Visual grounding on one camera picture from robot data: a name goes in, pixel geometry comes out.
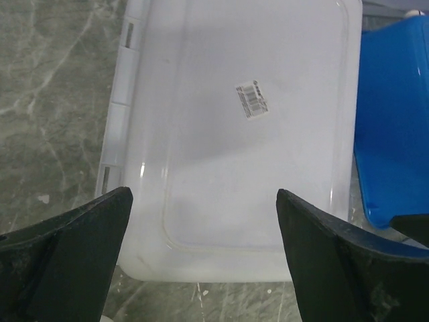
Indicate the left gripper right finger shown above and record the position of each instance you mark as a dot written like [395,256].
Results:
[341,272]

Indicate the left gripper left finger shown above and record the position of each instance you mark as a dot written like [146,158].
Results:
[60,269]

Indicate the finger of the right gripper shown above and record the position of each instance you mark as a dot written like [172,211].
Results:
[413,226]

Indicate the blue plastic container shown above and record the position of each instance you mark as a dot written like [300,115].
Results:
[391,130]

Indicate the large white plastic container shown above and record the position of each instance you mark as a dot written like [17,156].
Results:
[215,107]

